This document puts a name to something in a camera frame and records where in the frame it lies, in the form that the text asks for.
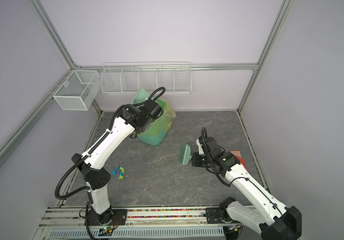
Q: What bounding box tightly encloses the green hand brush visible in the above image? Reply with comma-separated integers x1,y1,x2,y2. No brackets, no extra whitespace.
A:
180,143,192,166

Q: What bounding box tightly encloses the green dustpan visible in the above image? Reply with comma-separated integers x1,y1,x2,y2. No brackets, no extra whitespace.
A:
133,87,150,105

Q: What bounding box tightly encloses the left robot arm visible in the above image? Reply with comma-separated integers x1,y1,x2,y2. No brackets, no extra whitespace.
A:
55,87,166,225

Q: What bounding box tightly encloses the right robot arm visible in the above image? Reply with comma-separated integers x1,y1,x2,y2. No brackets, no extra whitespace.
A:
190,128,302,240

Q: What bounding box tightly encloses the paper scraps cluster far left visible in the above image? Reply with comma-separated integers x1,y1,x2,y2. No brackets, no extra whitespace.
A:
111,166,125,180

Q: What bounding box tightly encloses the green trash bin with bag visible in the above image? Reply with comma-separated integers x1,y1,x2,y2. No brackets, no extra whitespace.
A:
137,98,176,146

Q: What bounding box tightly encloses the red rubber glove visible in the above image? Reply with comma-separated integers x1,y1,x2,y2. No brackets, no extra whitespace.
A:
230,150,247,170

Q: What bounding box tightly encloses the small white mesh basket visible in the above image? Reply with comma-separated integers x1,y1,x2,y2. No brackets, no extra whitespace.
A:
53,70,101,111

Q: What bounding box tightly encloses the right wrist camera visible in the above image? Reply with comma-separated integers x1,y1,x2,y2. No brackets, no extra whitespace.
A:
196,138,205,155

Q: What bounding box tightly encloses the long white wire basket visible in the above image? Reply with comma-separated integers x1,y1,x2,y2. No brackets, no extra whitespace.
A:
100,62,192,94

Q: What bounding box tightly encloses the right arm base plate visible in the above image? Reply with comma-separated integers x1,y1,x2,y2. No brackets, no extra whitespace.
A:
204,207,239,224

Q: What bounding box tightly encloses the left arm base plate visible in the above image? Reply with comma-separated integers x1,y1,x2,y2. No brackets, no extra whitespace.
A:
87,209,128,226

